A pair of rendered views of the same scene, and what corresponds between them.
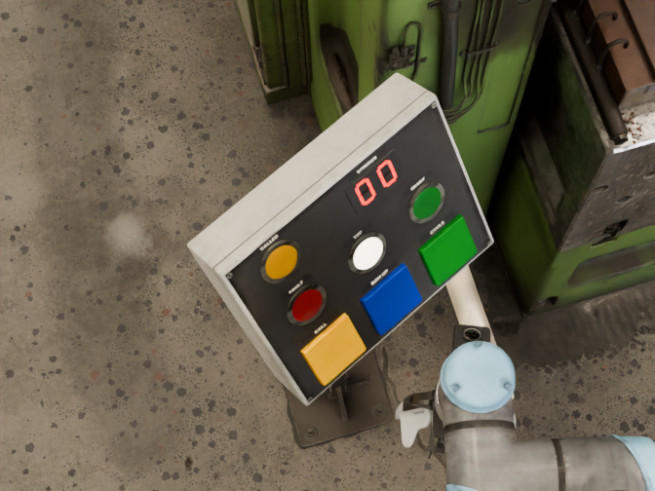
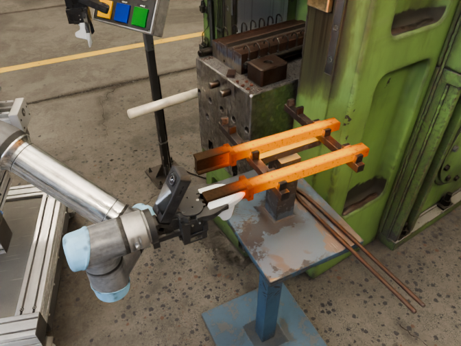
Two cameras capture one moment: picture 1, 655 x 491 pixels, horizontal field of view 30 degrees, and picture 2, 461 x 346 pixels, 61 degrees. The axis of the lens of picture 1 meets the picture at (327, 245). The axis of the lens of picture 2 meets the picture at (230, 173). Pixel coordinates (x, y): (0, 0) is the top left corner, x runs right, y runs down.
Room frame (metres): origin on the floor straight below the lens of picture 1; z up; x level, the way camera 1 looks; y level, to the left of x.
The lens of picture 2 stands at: (0.29, -1.86, 1.57)
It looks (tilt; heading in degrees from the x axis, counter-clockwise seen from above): 40 degrees down; 70
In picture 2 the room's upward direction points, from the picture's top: straight up
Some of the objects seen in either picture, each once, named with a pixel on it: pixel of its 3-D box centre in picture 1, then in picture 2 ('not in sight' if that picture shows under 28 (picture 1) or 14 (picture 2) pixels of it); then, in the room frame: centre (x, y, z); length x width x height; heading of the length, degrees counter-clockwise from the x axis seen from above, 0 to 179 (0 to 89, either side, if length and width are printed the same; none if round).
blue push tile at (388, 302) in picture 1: (390, 298); (123, 13); (0.44, -0.08, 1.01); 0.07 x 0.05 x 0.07; 129
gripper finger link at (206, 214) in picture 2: not in sight; (206, 209); (0.43, -1.32, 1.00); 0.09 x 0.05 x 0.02; 3
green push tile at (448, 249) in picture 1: (445, 248); (140, 17); (0.51, -0.16, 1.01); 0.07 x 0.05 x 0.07; 129
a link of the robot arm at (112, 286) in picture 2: not in sight; (112, 268); (0.23, -1.31, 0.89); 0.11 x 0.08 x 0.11; 53
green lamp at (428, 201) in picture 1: (426, 202); not in sight; (0.54, -0.13, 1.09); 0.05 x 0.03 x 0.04; 104
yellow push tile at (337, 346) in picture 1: (331, 348); (105, 9); (0.38, 0.00, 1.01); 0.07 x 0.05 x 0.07; 129
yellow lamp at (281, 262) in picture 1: (281, 261); not in sight; (0.45, 0.06, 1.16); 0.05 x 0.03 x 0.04; 104
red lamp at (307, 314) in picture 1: (306, 304); not in sight; (0.42, 0.03, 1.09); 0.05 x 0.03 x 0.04; 104
